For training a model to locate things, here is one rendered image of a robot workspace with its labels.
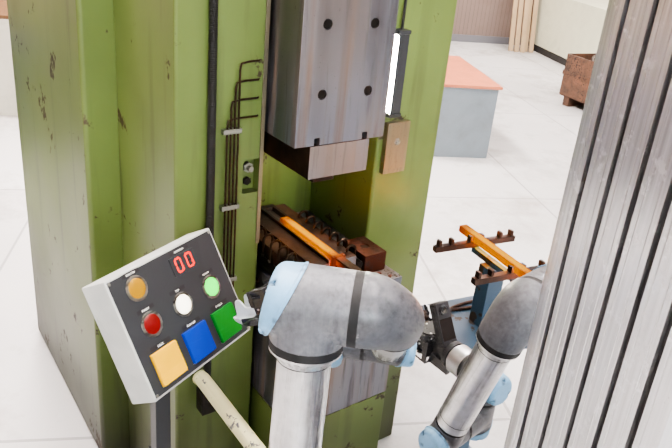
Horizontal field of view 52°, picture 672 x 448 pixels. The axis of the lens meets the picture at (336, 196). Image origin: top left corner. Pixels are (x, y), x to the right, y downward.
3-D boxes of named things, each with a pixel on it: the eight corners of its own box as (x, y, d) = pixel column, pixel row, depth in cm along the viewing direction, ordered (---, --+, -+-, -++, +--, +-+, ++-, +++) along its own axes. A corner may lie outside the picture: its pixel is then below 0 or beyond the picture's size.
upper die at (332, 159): (366, 170, 197) (369, 138, 193) (307, 180, 186) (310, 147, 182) (289, 127, 227) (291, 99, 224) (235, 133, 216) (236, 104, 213)
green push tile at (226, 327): (243, 328, 170) (231, 301, 169) (224, 343, 164) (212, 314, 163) (238, 329, 171) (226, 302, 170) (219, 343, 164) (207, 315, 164)
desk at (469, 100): (449, 117, 726) (459, 56, 700) (489, 159, 611) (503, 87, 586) (391, 114, 716) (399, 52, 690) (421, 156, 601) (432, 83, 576)
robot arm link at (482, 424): (441, 435, 163) (448, 398, 159) (469, 415, 171) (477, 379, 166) (468, 454, 158) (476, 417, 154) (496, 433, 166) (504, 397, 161)
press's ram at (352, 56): (406, 133, 201) (424, -8, 185) (294, 149, 179) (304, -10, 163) (325, 96, 231) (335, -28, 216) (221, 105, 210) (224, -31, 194)
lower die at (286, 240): (354, 277, 210) (356, 253, 207) (299, 293, 199) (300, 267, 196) (283, 223, 241) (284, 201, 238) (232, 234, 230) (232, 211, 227)
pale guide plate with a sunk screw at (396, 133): (404, 170, 223) (411, 120, 217) (382, 174, 218) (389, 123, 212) (400, 168, 225) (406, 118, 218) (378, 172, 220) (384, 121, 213)
